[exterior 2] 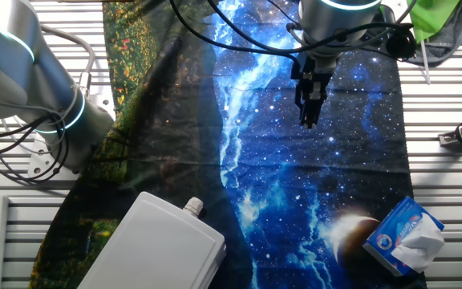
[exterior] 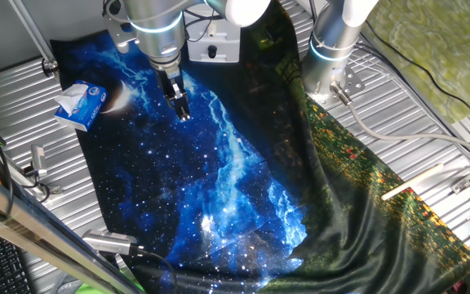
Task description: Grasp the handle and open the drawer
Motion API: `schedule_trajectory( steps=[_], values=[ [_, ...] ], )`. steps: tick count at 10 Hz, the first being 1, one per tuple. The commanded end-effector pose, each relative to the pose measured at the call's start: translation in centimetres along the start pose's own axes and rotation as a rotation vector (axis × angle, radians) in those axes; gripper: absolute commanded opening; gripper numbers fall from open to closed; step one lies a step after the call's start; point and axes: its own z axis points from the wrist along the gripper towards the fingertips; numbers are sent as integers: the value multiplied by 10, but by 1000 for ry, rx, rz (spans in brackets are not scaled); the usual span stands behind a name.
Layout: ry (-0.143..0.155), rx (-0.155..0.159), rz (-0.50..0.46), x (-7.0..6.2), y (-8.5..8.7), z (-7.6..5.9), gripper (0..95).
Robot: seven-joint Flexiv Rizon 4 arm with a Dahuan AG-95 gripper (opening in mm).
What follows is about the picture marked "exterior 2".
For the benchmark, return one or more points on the white round knob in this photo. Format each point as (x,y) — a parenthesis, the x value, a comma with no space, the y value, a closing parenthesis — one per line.
(193,205)

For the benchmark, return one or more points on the blue tissue box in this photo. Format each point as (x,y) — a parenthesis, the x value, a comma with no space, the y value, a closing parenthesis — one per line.
(387,233)

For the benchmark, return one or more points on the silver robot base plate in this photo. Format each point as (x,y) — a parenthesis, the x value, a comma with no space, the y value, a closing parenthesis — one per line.
(40,162)

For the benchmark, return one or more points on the white tissue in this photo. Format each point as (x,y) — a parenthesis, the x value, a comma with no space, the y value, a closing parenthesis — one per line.
(419,245)

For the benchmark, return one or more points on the grey plastic electrical box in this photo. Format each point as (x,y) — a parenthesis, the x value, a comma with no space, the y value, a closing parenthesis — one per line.
(155,253)

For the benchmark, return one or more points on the grey cloth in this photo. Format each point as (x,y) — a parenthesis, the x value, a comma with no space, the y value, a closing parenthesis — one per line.
(451,44)

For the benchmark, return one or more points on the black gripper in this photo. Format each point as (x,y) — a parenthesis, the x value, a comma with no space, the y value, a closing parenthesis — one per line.
(301,66)

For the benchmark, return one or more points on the green cloth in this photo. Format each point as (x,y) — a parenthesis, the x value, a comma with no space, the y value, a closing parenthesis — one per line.
(431,18)

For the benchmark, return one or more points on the thin white stick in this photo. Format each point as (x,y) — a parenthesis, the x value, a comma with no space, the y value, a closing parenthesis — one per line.
(425,60)

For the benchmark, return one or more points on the galaxy and forest print cloth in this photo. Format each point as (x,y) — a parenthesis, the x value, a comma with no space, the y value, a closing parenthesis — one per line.
(275,180)

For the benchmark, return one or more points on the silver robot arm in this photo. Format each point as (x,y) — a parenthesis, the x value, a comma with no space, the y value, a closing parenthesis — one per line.
(14,60)

